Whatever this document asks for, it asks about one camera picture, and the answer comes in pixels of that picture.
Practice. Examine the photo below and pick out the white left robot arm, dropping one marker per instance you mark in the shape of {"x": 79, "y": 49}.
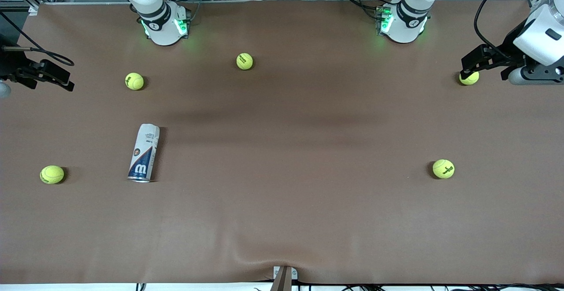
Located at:
{"x": 412, "y": 22}

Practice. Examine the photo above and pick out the yellow tennis ball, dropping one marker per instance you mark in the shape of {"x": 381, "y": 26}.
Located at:
{"x": 244, "y": 61}
{"x": 134, "y": 81}
{"x": 52, "y": 174}
{"x": 443, "y": 168}
{"x": 470, "y": 79}

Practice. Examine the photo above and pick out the brown table cover mat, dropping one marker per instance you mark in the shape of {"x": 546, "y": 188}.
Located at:
{"x": 282, "y": 216}

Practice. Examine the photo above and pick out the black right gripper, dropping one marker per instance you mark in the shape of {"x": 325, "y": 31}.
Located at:
{"x": 12, "y": 65}

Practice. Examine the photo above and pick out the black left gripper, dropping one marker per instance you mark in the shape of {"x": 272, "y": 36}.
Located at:
{"x": 510, "y": 46}

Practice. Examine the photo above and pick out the white blue tennis ball can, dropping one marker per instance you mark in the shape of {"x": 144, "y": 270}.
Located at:
{"x": 143, "y": 154}

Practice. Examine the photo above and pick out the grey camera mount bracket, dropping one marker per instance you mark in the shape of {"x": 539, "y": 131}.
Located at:
{"x": 284, "y": 280}

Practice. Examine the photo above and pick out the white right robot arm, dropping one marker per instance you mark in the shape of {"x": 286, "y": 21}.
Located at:
{"x": 163, "y": 27}

